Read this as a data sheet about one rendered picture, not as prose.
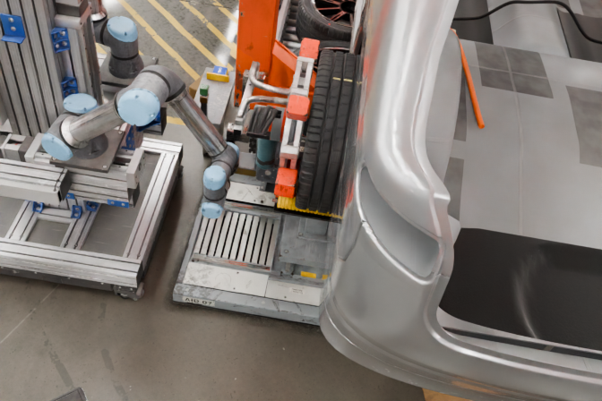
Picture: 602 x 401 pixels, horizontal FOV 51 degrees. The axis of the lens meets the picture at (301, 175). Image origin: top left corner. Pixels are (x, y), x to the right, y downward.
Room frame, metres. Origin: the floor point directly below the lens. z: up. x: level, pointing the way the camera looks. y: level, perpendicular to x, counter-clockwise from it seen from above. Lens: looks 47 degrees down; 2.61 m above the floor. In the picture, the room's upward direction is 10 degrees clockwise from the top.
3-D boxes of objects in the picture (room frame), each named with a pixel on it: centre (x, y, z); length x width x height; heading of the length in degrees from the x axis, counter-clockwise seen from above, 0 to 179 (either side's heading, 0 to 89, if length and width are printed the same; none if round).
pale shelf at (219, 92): (2.51, 0.52, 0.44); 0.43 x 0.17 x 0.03; 0
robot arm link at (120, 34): (2.16, 0.84, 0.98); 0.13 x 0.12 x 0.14; 76
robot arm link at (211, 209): (1.46, 0.29, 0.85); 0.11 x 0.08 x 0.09; 0
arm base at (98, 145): (1.66, 0.83, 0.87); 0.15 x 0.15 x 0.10
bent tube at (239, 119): (1.83, 0.18, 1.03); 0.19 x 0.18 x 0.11; 90
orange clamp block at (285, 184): (1.62, 0.05, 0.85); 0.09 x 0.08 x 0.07; 0
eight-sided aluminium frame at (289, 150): (1.93, 0.06, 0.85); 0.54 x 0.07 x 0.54; 0
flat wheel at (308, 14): (3.51, -0.13, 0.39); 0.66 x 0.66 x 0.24
